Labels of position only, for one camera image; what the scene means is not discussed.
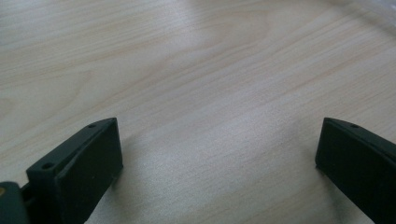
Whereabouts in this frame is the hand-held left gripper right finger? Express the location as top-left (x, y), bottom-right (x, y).
top-left (315, 117), bottom-right (396, 224)

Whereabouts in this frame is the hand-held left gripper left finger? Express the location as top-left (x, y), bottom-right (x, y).
top-left (25, 117), bottom-right (124, 224)

